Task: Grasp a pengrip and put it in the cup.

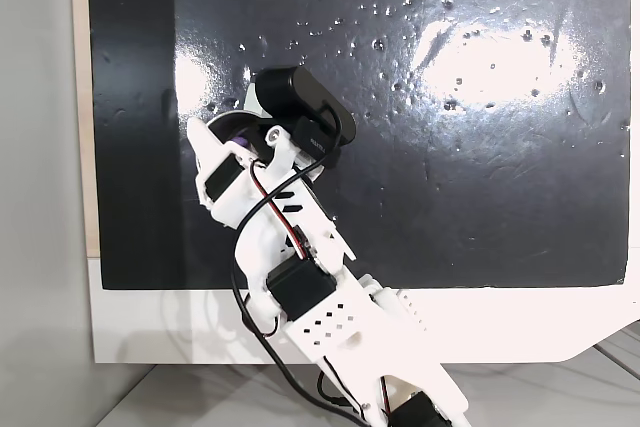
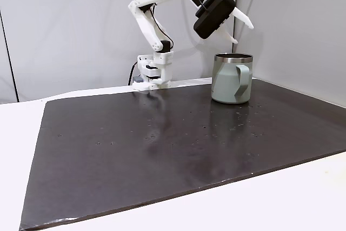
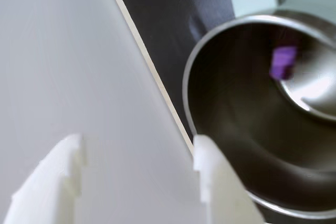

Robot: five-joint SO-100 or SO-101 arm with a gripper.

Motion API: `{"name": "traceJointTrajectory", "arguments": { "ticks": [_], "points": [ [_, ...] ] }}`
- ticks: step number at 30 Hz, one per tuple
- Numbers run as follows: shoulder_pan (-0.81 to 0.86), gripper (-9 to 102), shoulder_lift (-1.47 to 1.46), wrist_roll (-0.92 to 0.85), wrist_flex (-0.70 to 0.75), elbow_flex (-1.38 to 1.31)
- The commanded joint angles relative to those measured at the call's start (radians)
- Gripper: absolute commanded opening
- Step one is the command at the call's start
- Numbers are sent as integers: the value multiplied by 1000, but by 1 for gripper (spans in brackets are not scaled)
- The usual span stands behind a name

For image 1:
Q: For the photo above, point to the black oval camera box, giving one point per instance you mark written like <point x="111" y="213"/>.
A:
<point x="300" y="92"/>

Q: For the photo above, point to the black mat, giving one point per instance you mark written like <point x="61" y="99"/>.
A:
<point x="450" y="172"/>

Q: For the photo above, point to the purple ribbed pen grip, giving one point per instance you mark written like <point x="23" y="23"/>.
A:
<point x="240" y="141"/>

